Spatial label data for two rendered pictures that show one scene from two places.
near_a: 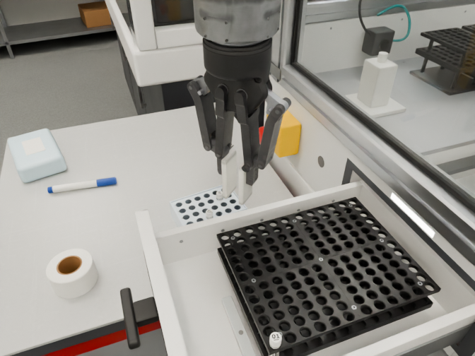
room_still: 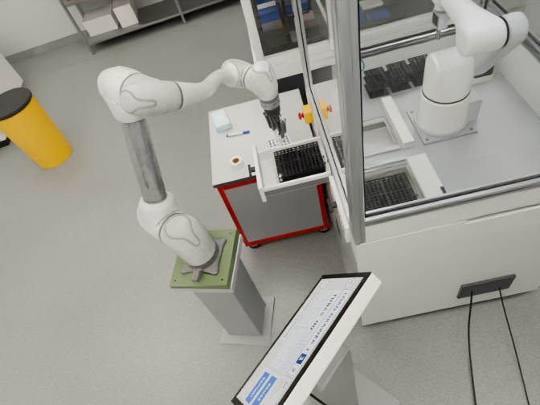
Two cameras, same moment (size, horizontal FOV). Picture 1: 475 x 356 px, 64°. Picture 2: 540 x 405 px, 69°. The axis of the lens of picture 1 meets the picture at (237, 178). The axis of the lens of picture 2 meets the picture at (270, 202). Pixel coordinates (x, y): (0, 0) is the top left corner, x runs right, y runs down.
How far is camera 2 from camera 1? 1.46 m
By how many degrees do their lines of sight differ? 23
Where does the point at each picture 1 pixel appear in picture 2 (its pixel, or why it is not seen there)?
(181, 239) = (264, 153)
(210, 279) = (272, 164)
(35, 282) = (226, 165)
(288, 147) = (308, 120)
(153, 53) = not seen: hidden behind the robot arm
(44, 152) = (223, 120)
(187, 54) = (280, 67)
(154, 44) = not seen: hidden behind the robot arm
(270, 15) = (275, 104)
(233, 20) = (266, 106)
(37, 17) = not seen: outside the picture
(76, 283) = (238, 165)
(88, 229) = (240, 149)
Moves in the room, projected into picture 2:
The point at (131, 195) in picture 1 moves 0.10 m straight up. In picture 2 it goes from (255, 137) to (250, 124)
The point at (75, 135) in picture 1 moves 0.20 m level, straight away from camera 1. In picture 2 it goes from (234, 110) to (228, 92)
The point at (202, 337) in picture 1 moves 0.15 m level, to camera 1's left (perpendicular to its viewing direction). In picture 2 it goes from (267, 177) to (239, 177)
